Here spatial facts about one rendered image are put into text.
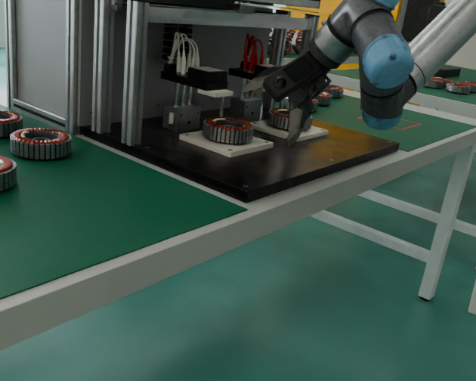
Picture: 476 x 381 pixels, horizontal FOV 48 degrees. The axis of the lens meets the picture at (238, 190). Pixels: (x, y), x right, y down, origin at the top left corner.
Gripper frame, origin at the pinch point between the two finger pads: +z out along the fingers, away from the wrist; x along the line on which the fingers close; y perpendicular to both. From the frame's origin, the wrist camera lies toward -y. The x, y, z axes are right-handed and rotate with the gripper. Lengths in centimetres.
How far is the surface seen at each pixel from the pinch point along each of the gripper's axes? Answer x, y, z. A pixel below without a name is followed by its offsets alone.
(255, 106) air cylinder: 11.0, 26.6, 17.9
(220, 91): 12.3, 2.2, 5.1
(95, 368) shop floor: -15, -16, 93
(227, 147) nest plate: 0.6, -5.3, 7.6
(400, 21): 59, 359, 86
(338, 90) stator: 10, 96, 33
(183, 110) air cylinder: 15.7, 0.1, 15.1
